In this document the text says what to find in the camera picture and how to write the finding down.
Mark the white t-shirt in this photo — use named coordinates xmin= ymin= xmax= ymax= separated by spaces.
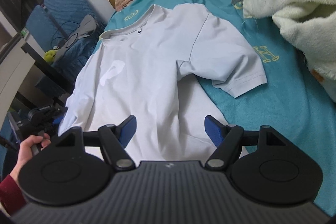
xmin=59 ymin=3 xmax=267 ymax=162

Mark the red sleeved forearm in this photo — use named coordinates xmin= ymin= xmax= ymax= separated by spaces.
xmin=0 ymin=175 xmax=27 ymax=215

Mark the person's left hand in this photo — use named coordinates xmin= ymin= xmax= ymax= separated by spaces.
xmin=10 ymin=133 xmax=51 ymax=184

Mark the white desk with dark top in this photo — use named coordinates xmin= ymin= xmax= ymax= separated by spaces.
xmin=1 ymin=33 xmax=74 ymax=123

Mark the yellow green plush toy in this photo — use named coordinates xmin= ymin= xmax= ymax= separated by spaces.
xmin=44 ymin=50 xmax=57 ymax=64

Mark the blue covered chair front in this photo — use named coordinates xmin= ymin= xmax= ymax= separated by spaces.
xmin=26 ymin=3 xmax=106 ymax=82

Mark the blue covered chair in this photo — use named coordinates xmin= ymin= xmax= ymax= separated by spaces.
xmin=44 ymin=0 xmax=105 ymax=42
xmin=26 ymin=3 xmax=106 ymax=82

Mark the teal patterned bed sheet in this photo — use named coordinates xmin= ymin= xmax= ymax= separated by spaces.
xmin=99 ymin=0 xmax=336 ymax=217

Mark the grey cloth on chair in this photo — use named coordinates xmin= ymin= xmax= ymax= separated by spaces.
xmin=55 ymin=15 xmax=97 ymax=61

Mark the blue covered chair rear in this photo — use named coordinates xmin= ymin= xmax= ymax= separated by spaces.
xmin=44 ymin=0 xmax=105 ymax=42

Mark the black cable on chair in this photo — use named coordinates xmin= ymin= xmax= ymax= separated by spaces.
xmin=49 ymin=21 xmax=82 ymax=50

